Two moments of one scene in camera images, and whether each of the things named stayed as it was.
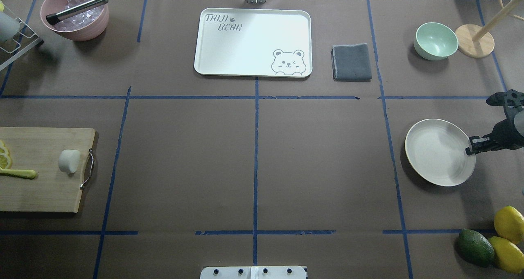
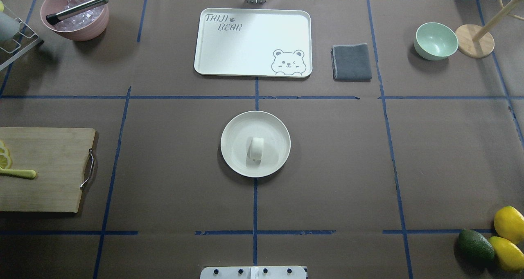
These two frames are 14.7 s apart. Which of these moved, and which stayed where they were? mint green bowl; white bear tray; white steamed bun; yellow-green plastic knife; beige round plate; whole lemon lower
Moved: beige round plate; white steamed bun
Stayed: yellow-green plastic knife; mint green bowl; white bear tray; whole lemon lower
